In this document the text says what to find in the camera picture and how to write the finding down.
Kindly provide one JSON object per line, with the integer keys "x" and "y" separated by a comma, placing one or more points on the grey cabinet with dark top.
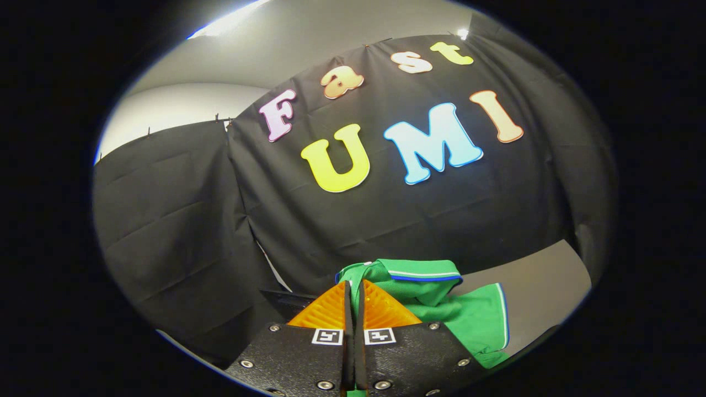
{"x": 540, "y": 286}

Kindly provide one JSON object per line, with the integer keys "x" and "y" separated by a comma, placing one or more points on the green polo shirt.
{"x": 458, "y": 320}

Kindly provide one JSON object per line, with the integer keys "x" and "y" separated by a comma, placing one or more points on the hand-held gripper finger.
{"x": 359, "y": 353}
{"x": 348, "y": 353}

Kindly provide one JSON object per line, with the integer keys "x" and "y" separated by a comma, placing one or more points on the large ceiling light panel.
{"x": 229, "y": 22}

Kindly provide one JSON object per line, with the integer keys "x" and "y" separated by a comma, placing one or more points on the black backdrop cloth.
{"x": 386, "y": 220}

